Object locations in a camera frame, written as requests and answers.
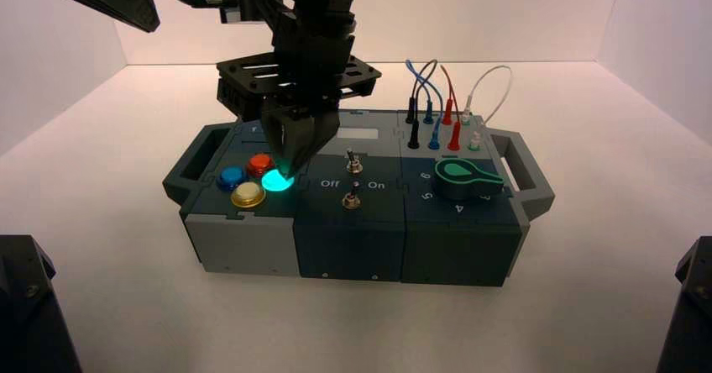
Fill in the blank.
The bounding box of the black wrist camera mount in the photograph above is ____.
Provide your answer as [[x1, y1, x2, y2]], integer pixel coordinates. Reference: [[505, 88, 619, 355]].
[[218, 0, 296, 34]]

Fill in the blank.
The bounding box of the grey and green task box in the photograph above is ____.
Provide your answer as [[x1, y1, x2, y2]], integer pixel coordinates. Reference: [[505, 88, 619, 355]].
[[162, 108, 556, 288]]

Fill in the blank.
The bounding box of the blue jumper cable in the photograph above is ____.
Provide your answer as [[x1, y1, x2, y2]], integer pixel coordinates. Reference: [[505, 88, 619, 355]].
[[405, 60, 446, 151]]

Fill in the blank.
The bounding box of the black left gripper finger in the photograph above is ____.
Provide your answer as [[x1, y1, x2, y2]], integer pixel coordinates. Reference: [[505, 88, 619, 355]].
[[31, 0, 161, 33]]

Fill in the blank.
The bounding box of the green rotary knob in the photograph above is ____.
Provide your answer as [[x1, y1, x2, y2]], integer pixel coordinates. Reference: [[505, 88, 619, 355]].
[[434, 158, 505, 202]]

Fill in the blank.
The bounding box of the black jumper cable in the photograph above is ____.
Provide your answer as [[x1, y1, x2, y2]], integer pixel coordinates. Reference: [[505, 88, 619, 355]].
[[405, 59, 439, 150]]

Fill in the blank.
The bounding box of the yellow push button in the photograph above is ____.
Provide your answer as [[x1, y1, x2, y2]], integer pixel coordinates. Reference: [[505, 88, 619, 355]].
[[230, 181, 267, 210]]

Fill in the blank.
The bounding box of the blue push button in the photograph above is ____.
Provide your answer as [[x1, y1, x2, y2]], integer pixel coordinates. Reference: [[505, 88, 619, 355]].
[[215, 165, 249, 192]]

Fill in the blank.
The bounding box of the green push button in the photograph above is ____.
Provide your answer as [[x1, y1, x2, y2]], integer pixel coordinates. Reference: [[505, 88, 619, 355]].
[[260, 164, 296, 193]]

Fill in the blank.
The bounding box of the metal toggle switch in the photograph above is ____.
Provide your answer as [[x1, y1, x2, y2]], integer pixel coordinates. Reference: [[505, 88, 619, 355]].
[[342, 181, 362, 211], [344, 147, 363, 175]]

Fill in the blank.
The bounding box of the red jumper cable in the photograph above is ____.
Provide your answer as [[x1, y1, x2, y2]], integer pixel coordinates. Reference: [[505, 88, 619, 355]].
[[439, 65, 463, 153]]

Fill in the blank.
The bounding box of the orange push button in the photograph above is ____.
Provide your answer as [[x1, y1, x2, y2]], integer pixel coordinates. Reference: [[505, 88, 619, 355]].
[[246, 154, 276, 179]]

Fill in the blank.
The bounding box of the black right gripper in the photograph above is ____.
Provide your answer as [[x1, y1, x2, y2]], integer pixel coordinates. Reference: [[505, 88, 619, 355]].
[[217, 32, 383, 178]]

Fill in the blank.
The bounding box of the small grey display screen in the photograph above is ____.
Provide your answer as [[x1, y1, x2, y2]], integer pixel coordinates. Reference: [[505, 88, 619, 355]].
[[338, 128, 378, 142]]

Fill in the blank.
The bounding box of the white jumper cable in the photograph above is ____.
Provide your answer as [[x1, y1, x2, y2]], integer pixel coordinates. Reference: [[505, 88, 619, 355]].
[[460, 65, 514, 152]]

